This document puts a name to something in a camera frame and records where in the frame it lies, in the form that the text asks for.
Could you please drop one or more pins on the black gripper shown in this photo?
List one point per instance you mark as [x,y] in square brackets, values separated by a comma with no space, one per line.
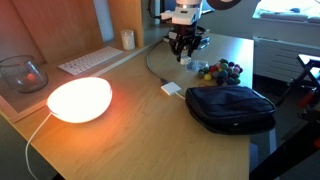
[185,35]

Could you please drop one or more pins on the white keyboard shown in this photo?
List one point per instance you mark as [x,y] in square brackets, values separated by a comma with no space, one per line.
[89,59]

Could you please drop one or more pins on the round black monitor base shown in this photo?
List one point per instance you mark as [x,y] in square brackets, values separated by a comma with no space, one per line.
[201,30]

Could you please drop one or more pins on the black fabric bag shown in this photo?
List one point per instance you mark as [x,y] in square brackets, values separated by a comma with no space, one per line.
[230,106]

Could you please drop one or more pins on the light blue floor tape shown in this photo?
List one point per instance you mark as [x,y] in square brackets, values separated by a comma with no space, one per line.
[272,143]

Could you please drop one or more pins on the white radiator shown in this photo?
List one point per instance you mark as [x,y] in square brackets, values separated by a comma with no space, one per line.
[283,60]

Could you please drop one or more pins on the white flat adapter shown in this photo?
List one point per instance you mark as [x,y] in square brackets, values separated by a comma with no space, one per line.
[171,88]

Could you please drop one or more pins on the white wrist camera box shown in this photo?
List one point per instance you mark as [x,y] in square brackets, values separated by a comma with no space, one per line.
[186,16]

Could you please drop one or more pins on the clear plastic object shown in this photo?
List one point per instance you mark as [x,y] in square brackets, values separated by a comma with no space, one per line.
[198,65]

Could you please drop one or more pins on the glowing bowl lamp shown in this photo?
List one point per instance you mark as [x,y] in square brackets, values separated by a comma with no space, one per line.
[80,99]

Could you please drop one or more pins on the colourful felt ball trivet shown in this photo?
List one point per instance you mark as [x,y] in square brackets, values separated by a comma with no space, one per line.
[221,73]

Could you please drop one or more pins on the clear glass bowl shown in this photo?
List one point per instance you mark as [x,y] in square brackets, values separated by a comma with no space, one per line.
[22,75]

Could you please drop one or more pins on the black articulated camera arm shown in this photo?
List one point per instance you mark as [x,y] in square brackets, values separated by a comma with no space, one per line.
[286,156]

